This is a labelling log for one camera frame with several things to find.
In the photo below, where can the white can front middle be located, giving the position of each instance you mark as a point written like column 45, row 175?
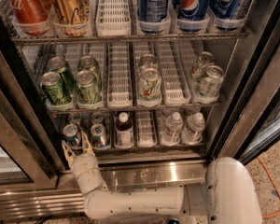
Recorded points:
column 150, row 85

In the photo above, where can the dark drink bottle white cap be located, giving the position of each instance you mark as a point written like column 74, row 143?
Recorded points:
column 124, row 131

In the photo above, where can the white can back middle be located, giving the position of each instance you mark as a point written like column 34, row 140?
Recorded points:
column 147, row 61

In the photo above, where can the empty white tray middle shelf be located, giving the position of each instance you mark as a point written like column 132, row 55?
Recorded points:
column 119, row 88

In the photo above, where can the fridge door right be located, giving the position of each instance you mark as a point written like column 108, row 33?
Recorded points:
column 249, row 125

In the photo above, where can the red coca-cola can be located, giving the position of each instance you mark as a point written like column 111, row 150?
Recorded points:
column 30, row 12

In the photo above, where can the blue pepsi can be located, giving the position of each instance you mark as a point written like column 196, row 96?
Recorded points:
column 230, row 14
column 151, row 13
column 189, row 12

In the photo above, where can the blue pepsi can left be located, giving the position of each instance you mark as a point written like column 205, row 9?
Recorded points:
column 151, row 13

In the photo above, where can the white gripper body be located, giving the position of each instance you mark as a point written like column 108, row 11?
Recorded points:
column 82, row 163

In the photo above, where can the white green can back right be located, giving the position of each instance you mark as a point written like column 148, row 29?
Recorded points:
column 203, row 60

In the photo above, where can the empty white tray shelf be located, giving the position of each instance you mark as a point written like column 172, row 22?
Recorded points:
column 119, row 88
column 146, row 130

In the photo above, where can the green can front left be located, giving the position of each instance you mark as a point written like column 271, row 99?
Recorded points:
column 53, row 86

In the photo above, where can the clear water bottle left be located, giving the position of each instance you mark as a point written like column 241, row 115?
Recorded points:
column 172, row 128

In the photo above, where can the stainless steel fridge cabinet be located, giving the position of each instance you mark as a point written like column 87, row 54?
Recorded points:
column 35, row 178

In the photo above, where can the blue pepsi can middle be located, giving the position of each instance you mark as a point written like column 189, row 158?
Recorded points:
column 189, row 12

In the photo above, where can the clear water bottle right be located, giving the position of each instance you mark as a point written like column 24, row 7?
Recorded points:
column 193, row 129

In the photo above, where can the green can back left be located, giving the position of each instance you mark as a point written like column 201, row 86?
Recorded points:
column 61, row 66

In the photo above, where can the empty white tray middle right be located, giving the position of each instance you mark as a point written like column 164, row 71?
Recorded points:
column 175, row 87

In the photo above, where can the gold soda can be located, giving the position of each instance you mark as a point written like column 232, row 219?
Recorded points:
column 72, row 15

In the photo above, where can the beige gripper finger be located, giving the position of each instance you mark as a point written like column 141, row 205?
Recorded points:
column 86, row 145
column 68, row 153

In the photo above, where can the clear water bottle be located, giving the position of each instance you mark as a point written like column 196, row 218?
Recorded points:
column 193, row 129
column 172, row 128

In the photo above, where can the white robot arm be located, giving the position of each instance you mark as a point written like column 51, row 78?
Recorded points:
column 230, row 192

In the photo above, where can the blue pepsi can right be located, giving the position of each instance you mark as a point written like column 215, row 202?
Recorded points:
column 230, row 14

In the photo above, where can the empty white tray bottom shelf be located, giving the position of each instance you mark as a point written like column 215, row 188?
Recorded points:
column 146, row 130

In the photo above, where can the white green can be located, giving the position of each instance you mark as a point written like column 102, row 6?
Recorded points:
column 211, row 81
column 203, row 60

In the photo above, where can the white green can front right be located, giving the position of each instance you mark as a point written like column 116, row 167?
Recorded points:
column 211, row 81

